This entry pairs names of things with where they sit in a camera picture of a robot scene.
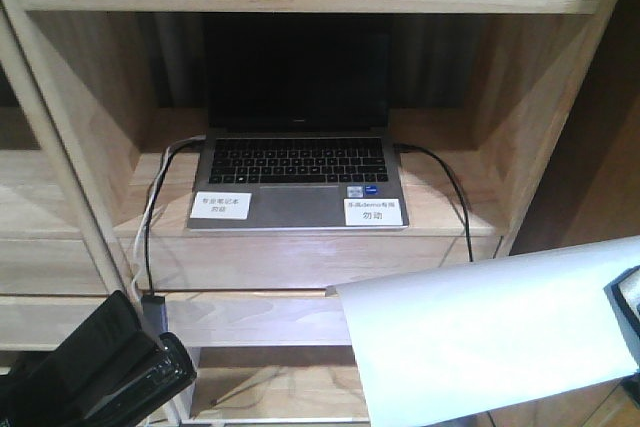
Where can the grey laptop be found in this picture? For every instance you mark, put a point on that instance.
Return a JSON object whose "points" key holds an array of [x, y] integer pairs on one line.
{"points": [[298, 115]]}

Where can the white paper stack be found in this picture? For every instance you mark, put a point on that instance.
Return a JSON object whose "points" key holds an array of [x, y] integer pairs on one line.
{"points": [[445, 343]]}

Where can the white label sticker right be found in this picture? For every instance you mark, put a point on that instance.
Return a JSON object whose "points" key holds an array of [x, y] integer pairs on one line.
{"points": [[373, 212]]}

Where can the grey adapter dongle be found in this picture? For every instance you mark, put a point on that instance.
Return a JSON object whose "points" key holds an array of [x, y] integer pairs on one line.
{"points": [[154, 311]]}

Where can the wooden shelf unit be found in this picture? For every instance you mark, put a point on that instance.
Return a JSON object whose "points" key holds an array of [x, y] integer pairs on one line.
{"points": [[250, 306]]}

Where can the white label sticker left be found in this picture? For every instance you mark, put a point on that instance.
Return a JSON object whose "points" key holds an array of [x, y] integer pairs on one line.
{"points": [[221, 206]]}

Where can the black stapler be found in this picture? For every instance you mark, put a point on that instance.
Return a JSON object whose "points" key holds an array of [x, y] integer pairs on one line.
{"points": [[112, 370]]}

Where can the white label sticker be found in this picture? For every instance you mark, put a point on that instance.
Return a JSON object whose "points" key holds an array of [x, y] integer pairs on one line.
{"points": [[221, 206], [373, 212]]}

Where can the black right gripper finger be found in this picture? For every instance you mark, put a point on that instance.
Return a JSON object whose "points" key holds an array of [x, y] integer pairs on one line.
{"points": [[621, 292]]}

